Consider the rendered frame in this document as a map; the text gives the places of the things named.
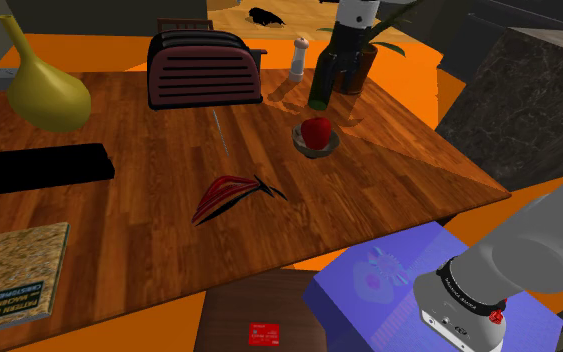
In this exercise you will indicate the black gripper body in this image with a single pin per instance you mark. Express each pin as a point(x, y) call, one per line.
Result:
point(351, 41)

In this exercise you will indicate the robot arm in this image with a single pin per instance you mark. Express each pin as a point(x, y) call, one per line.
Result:
point(524, 253)

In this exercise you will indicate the potted green plant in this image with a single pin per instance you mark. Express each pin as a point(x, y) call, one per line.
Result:
point(365, 73)

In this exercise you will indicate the white pepper mill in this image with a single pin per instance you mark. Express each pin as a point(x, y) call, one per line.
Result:
point(298, 58)

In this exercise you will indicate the dark green bottle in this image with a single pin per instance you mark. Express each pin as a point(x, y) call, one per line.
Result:
point(320, 90)

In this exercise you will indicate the black lump on floor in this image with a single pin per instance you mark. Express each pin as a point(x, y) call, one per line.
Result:
point(265, 17)

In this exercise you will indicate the red apple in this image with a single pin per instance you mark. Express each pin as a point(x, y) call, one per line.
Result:
point(316, 132)

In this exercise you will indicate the grey bowl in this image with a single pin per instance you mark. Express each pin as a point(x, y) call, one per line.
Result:
point(315, 153)

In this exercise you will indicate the dark red toaster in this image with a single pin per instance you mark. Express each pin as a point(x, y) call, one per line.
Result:
point(203, 73)

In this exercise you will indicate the wooden chair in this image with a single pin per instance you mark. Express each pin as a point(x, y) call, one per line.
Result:
point(183, 24)

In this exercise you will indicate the dark marble counter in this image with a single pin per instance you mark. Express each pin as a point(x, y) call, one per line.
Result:
point(520, 107)

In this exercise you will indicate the blue patterned robot stand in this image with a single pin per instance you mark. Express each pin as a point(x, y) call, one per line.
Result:
point(359, 302)

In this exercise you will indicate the wooden table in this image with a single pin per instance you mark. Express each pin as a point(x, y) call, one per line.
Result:
point(139, 234)

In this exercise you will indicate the dark brown chair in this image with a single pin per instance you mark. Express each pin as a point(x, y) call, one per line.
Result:
point(242, 307)

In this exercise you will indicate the red card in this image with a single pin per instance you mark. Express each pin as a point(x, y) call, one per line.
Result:
point(264, 334)

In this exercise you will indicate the yellow long-necked vase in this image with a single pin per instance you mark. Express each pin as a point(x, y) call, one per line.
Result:
point(47, 97)

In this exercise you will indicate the flat black bar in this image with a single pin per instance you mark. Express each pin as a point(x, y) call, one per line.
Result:
point(37, 168)

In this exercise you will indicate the brown speckled book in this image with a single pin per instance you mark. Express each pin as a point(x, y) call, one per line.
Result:
point(13, 273)

